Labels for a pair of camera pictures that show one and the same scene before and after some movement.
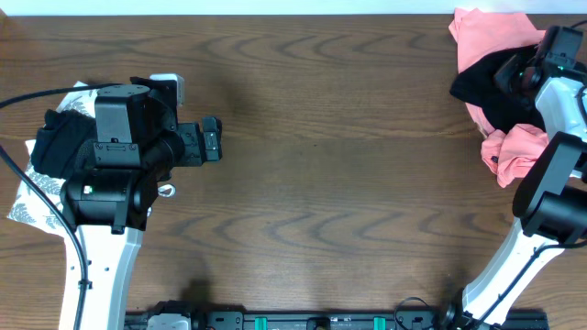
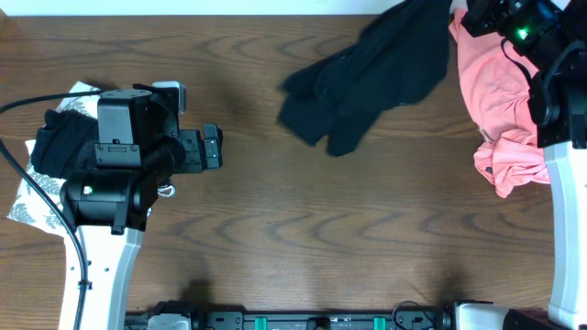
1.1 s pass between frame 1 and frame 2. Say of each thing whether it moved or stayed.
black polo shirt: moved
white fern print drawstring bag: stayed
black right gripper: moved
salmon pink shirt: stayed
